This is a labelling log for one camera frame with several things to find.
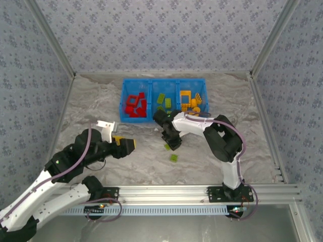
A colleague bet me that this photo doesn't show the yellow lego window frame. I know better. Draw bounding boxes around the yellow lego window frame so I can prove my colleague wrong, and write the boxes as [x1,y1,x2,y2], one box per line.
[180,90,193,105]

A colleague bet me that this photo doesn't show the blue three-compartment plastic bin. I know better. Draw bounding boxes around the blue three-compartment plastic bin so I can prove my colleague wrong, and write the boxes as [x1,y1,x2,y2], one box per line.
[118,77,210,124]

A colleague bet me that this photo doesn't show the red square lego frame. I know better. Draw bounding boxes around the red square lego frame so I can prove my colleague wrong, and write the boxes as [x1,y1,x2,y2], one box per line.
[126,94,140,107]

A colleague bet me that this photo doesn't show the black controller board with LED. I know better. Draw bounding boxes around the black controller board with LED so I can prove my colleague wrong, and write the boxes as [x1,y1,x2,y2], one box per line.
[84,204,105,217]
[227,205,249,219]

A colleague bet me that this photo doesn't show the grey metal panel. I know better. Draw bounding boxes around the grey metal panel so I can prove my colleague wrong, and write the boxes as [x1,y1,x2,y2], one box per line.
[35,215,303,242]

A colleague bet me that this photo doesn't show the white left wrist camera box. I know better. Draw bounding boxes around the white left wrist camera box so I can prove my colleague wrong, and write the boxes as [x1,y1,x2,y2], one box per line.
[96,120,120,142]

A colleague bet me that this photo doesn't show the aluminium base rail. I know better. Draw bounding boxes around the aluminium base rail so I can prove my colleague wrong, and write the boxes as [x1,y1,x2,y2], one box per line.
[27,185,303,204]

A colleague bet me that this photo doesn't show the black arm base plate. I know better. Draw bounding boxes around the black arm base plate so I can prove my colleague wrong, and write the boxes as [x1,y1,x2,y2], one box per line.
[100,187,120,204]
[207,186,254,204]

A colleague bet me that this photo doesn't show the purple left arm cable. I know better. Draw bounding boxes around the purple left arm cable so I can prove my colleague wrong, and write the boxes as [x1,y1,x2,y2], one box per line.
[0,120,124,223]

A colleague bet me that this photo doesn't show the white slotted cable duct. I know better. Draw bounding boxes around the white slotted cable duct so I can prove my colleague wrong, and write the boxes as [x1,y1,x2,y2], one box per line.
[60,205,230,217]

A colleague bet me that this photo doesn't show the thin aluminium table edge rail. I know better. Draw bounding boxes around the thin aluminium table edge rail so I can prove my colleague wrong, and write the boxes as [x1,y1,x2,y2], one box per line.
[75,71,252,76]

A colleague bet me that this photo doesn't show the aluminium upright frame post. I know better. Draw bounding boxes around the aluminium upright frame post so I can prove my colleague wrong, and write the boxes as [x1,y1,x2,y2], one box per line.
[25,0,78,78]
[250,0,301,76]

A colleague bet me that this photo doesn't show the aluminium lower frame post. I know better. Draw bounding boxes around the aluminium lower frame post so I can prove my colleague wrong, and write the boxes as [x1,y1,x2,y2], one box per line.
[289,203,315,242]

